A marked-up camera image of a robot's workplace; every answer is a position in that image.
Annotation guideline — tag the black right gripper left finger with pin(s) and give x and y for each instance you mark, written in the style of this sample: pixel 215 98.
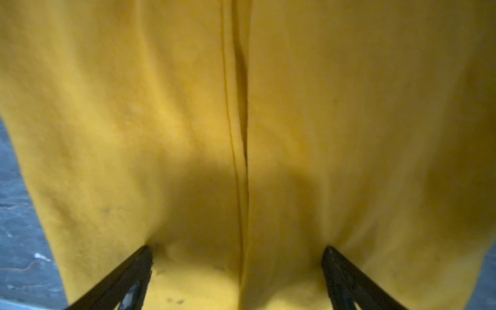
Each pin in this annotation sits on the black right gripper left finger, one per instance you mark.
pixel 123 288

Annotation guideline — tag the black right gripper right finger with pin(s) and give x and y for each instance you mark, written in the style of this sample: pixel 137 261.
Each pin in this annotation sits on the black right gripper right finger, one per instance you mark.
pixel 349 288

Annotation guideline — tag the yellow t-shirt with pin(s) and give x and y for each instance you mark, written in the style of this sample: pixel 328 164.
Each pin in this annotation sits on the yellow t-shirt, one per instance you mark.
pixel 239 139

